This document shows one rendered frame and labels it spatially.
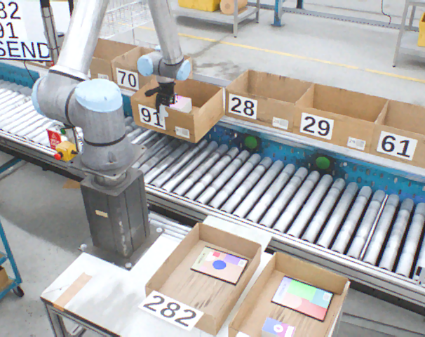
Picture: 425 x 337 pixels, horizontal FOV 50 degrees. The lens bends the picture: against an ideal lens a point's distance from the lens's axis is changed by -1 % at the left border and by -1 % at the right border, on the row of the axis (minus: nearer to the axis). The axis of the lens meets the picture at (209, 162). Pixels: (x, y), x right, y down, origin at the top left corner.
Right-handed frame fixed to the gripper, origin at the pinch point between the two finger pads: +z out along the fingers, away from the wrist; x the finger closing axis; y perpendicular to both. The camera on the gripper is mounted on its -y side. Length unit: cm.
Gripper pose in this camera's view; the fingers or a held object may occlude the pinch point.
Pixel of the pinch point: (161, 117)
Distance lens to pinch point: 236.2
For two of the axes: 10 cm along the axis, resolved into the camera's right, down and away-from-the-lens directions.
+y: 8.7, 2.7, -4.2
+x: 5.0, -4.0, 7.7
